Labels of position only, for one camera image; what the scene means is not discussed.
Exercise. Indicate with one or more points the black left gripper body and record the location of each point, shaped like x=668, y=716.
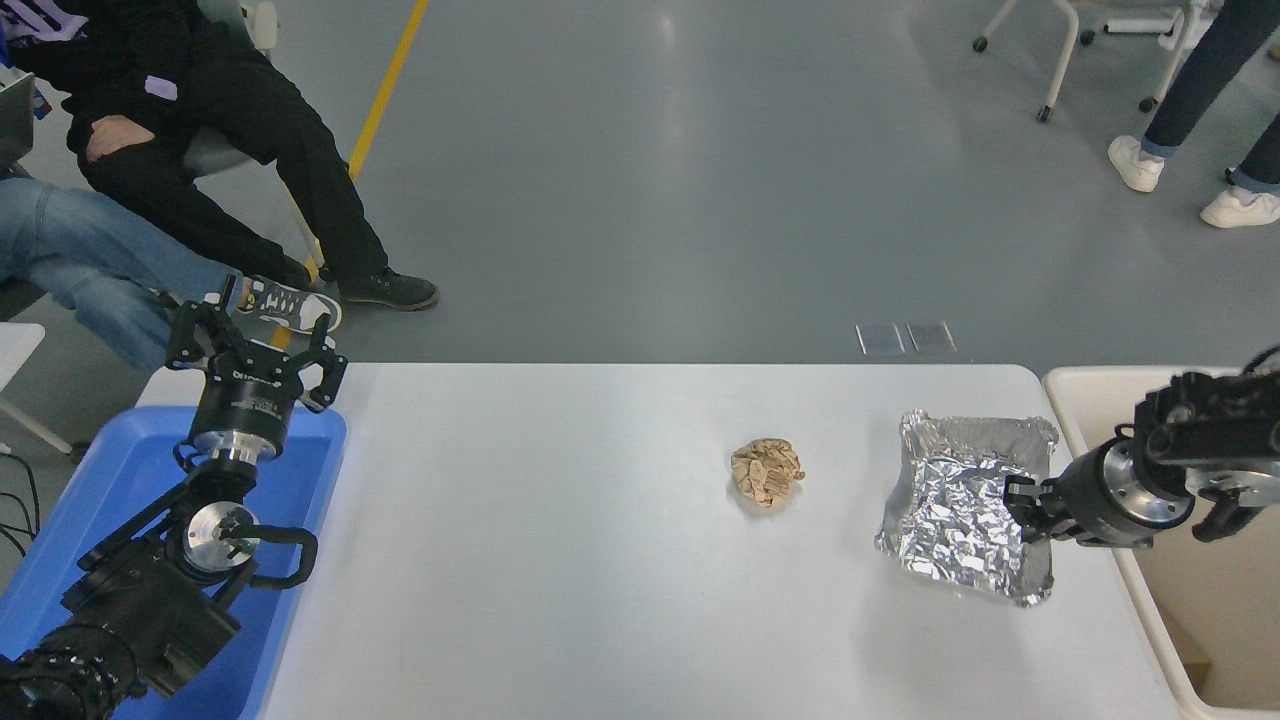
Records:
x=245, y=400

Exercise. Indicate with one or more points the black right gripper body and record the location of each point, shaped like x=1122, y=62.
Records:
x=1095, y=500

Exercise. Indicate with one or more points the rectangular foil tray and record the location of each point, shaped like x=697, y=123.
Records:
x=950, y=520

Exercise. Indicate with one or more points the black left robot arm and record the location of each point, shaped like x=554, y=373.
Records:
x=150, y=610

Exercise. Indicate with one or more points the clear floor plate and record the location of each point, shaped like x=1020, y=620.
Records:
x=931, y=337
x=881, y=339

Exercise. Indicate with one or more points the person's hand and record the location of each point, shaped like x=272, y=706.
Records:
x=115, y=133

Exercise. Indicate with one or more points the seated person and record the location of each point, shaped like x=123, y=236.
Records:
x=80, y=250
x=250, y=110

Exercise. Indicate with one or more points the blue plastic tray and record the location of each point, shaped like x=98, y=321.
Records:
x=100, y=480

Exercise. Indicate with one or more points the large pale bin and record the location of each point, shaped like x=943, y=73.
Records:
x=1230, y=620

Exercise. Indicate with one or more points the crumpled tan paper ball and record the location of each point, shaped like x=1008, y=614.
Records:
x=768, y=474

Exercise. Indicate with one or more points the grey flat device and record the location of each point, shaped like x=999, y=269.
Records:
x=15, y=120

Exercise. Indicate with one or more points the standing person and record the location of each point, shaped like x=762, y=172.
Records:
x=1200, y=70

